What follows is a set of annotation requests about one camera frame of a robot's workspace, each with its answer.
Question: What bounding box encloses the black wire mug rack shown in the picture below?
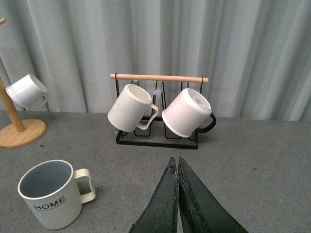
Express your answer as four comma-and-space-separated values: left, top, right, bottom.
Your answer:
110, 73, 208, 150

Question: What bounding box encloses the grey curtain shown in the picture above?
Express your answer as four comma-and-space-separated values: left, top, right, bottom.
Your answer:
0, 0, 311, 121

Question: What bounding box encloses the cream ribbed mug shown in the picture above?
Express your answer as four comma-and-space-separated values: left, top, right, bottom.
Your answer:
107, 84, 158, 132

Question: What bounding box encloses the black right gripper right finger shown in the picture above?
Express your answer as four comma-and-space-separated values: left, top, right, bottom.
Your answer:
178, 157, 247, 233

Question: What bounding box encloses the white mug black handle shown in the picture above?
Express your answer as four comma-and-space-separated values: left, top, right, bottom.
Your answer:
162, 88, 217, 138

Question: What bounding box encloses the white mug on tree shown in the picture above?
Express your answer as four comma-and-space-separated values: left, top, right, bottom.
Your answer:
5, 74, 47, 109

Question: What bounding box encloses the cream HOME mug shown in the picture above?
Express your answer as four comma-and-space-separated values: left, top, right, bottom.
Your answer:
17, 160, 96, 230

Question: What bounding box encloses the wooden mug tree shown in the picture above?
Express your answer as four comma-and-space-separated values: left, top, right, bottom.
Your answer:
0, 17, 48, 149

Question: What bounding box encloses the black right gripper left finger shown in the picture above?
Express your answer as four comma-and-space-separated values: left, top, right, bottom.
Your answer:
131, 157, 179, 233

